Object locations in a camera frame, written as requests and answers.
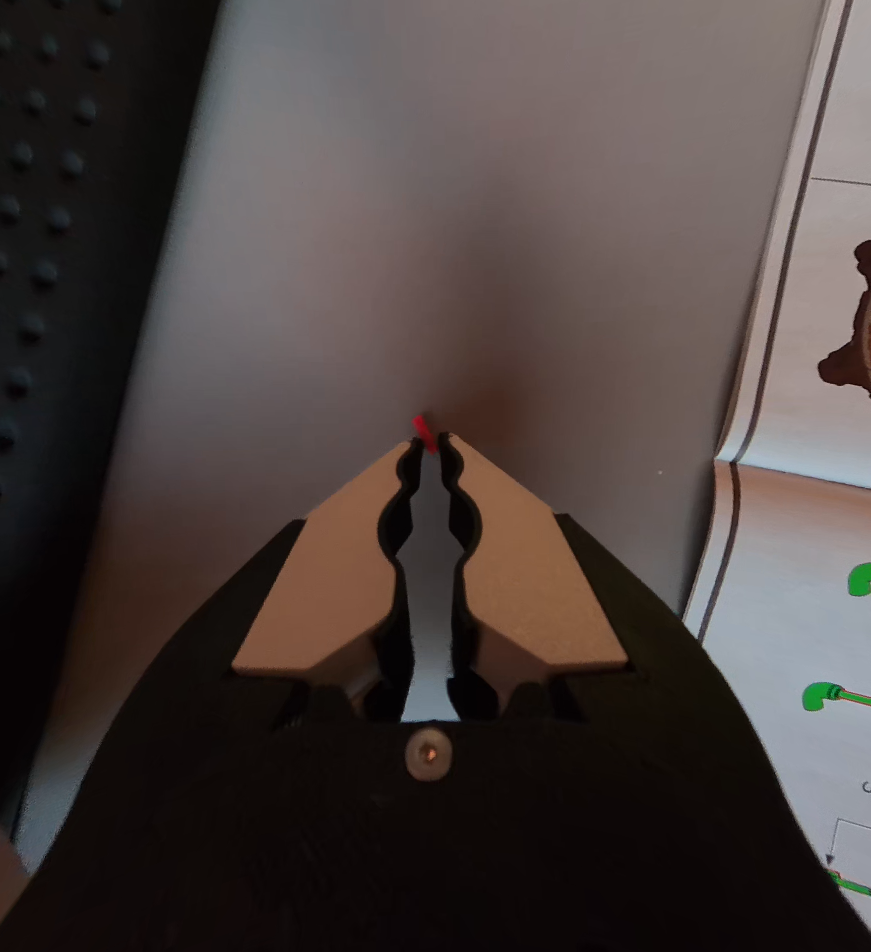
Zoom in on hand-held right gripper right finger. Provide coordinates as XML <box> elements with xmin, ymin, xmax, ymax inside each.
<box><xmin>437</xmin><ymin>433</ymin><xmax>629</xmax><ymax>716</ymax></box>

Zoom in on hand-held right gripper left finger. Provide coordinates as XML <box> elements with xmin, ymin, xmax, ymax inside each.
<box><xmin>231</xmin><ymin>439</ymin><xmax>422</xmax><ymax>719</ymax></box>

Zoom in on lego instruction booklet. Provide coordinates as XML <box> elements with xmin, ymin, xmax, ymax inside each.
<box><xmin>683</xmin><ymin>0</ymin><xmax>871</xmax><ymax>952</ymax></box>

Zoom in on black dotted mat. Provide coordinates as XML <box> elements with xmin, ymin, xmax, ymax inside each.
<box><xmin>0</xmin><ymin>0</ymin><xmax>222</xmax><ymax>823</ymax></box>

